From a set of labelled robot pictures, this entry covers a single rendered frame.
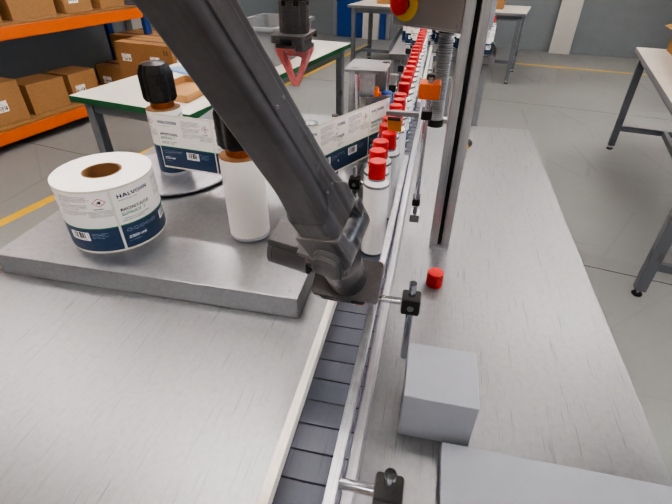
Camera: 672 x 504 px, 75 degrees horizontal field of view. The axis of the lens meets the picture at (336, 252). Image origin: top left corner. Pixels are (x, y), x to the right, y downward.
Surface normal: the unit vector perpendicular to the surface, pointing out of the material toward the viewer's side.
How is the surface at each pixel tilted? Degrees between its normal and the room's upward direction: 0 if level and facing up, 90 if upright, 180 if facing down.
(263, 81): 78
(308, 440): 0
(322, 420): 0
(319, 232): 114
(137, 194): 90
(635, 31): 90
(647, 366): 0
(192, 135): 90
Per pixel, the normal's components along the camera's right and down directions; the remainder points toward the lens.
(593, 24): -0.40, 0.53
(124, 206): 0.64, 0.44
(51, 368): 0.00, -0.82
